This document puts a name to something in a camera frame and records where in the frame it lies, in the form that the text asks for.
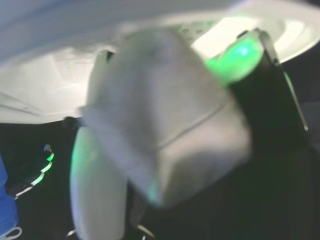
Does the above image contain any grey cloth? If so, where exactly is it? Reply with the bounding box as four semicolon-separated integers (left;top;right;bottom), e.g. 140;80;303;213
79;26;254;209

